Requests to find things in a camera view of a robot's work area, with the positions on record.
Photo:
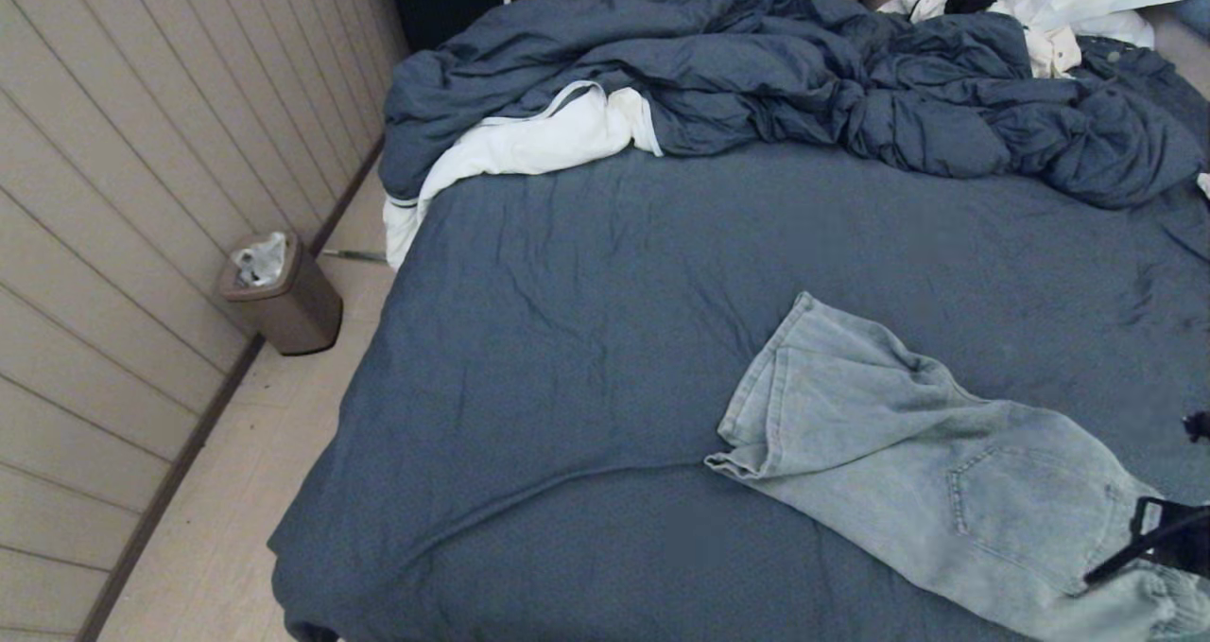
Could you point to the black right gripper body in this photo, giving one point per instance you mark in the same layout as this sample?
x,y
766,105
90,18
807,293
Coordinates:
x,y
1196,543

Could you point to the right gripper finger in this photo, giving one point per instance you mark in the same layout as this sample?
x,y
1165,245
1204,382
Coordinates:
x,y
1149,508
1130,559

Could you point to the light blue denim shorts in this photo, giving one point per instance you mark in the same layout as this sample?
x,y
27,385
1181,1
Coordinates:
x,y
898,453

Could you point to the dark blue denim jacket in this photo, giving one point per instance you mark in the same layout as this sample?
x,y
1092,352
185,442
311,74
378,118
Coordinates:
x,y
1139,62

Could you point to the cream button shirt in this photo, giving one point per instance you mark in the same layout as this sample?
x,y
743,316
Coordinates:
x,y
1054,53

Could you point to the blue pillow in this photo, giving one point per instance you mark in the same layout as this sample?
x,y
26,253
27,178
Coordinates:
x,y
1199,8

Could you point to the crumpled dark blue duvet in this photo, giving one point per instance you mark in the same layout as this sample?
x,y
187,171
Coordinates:
x,y
756,56

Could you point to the dark blue bed sheet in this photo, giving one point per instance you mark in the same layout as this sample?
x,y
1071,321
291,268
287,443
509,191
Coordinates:
x,y
567,339

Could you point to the brown metal trash bin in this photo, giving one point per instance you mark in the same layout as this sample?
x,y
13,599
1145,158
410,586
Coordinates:
x,y
298,313

